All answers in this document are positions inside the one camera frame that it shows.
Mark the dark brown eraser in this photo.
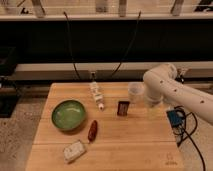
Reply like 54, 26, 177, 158
117, 101, 129, 116

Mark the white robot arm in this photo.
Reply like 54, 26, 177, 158
143, 63, 213, 125

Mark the white tube with cap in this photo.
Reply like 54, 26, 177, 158
89, 81, 104, 110

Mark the clear plastic cup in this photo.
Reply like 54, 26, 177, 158
128, 82, 144, 104

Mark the green ceramic bowl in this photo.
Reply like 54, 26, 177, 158
51, 100, 86, 131

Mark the red chili pepper toy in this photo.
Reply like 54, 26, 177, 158
88, 120, 98, 142

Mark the white rectangular sponge block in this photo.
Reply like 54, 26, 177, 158
63, 140, 86, 163

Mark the blue connector box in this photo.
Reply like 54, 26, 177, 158
167, 110, 185, 127

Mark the black box on left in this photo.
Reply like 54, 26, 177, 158
0, 46, 20, 118

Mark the right black hanging cable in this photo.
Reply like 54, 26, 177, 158
107, 10, 142, 81

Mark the black hanging cable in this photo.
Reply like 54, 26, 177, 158
62, 11, 81, 81
107, 10, 142, 81

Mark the left black hanging cable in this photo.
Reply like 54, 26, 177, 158
62, 11, 81, 81

